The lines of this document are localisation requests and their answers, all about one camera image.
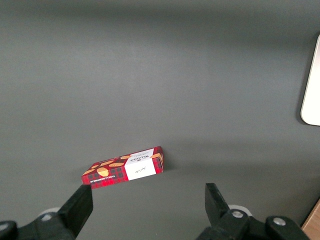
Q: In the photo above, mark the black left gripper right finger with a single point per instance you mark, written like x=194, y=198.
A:
x=225, y=225

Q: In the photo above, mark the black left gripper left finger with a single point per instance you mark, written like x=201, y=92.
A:
x=72, y=215

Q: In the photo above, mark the wooden drawer cabinet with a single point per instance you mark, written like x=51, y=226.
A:
x=313, y=220

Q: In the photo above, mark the red plaid shortbread box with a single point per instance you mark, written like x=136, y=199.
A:
x=140, y=167

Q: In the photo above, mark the cream plastic tray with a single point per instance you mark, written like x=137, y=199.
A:
x=312, y=100

